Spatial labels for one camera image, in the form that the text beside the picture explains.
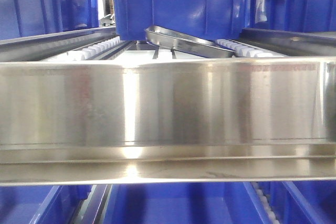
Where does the blue bin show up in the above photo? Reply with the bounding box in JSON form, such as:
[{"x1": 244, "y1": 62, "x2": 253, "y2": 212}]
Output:
[
  {"x1": 113, "y1": 0, "x2": 246, "y2": 40},
  {"x1": 103, "y1": 182, "x2": 271, "y2": 223},
  {"x1": 246, "y1": 0, "x2": 335, "y2": 33},
  {"x1": 1, "y1": 185, "x2": 92, "y2": 223},
  {"x1": 1, "y1": 0, "x2": 99, "y2": 40},
  {"x1": 269, "y1": 180, "x2": 335, "y2": 223}
]

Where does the steel tray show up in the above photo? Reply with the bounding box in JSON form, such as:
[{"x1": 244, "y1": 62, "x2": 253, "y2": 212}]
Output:
[{"x1": 145, "y1": 25, "x2": 235, "y2": 58}]

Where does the white roller track left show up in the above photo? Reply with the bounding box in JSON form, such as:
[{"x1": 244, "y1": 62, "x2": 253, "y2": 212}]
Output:
[{"x1": 67, "y1": 36, "x2": 123, "y2": 61}]

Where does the white roller track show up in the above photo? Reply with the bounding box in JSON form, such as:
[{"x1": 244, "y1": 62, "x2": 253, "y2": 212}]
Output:
[
  {"x1": 215, "y1": 39, "x2": 286, "y2": 58},
  {"x1": 67, "y1": 36, "x2": 123, "y2": 61}
]

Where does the white roller track right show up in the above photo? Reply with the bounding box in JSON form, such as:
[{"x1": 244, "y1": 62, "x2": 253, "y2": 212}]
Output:
[{"x1": 215, "y1": 39, "x2": 286, "y2": 58}]

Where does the roller track lower left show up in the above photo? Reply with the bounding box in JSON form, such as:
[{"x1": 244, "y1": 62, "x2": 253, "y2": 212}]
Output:
[{"x1": 70, "y1": 184, "x2": 112, "y2": 223}]

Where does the roller track lower right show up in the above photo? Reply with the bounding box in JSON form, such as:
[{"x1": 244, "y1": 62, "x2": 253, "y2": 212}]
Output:
[{"x1": 251, "y1": 182, "x2": 280, "y2": 224}]

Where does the steel shelf front rail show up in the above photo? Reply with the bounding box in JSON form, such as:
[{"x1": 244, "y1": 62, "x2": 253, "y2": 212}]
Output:
[{"x1": 1, "y1": 57, "x2": 335, "y2": 186}]

